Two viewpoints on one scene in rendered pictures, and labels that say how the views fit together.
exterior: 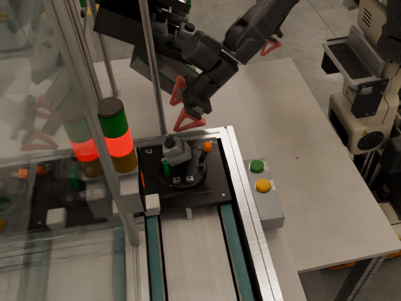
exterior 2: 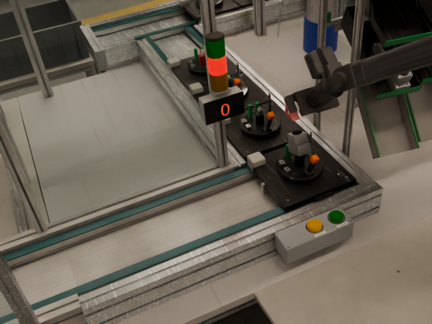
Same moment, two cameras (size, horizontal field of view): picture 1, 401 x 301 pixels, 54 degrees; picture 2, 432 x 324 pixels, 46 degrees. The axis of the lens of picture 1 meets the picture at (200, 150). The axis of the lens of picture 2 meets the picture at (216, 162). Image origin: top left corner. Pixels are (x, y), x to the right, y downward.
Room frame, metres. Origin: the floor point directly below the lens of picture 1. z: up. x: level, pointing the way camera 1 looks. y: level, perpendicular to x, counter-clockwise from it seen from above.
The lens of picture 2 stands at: (0.19, -1.01, 1.98)
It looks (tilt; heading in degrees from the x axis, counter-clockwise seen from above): 39 degrees down; 76
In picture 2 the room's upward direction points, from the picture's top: 6 degrees counter-clockwise
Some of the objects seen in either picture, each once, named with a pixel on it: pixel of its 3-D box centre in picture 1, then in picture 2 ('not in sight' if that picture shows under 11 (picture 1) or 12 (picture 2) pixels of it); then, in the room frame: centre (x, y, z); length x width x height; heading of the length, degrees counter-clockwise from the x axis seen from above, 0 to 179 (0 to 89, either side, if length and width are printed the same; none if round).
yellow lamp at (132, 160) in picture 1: (122, 156); (218, 79); (0.51, 0.15, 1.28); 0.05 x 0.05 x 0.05
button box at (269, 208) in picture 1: (262, 192); (314, 234); (0.65, -0.17, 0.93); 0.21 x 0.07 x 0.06; 6
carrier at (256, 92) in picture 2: not in sight; (228, 84); (0.66, 0.55, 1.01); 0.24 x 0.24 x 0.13; 6
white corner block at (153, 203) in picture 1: (151, 205); (256, 161); (0.61, 0.14, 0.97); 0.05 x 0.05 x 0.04; 6
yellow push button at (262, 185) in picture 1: (262, 186); (314, 226); (0.65, -0.17, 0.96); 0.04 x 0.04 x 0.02
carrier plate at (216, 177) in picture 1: (182, 174); (299, 171); (0.71, 0.05, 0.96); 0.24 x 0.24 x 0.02; 6
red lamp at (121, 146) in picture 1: (117, 138); (216, 63); (0.51, 0.15, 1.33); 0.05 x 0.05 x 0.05
